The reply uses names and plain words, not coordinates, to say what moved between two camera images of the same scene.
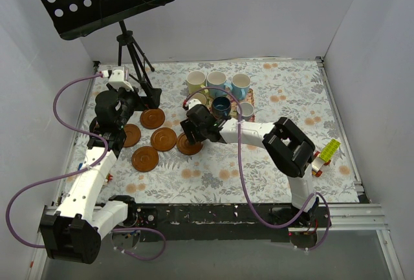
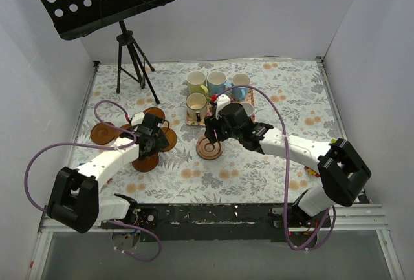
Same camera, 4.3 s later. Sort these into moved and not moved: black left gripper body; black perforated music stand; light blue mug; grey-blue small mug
Moved: black left gripper body
Not moved: black perforated music stand; grey-blue small mug; light blue mug
